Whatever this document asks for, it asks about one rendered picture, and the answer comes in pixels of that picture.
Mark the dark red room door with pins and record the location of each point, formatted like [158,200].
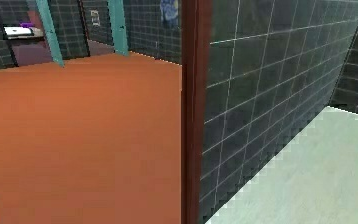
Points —
[194,110]

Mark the purple small object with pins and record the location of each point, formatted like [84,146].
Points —
[26,24]

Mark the white laptop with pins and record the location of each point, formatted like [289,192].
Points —
[18,31]

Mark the blue framed wall picture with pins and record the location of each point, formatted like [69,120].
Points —
[169,12]

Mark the small pale framed wall picture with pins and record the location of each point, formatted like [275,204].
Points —
[95,17]

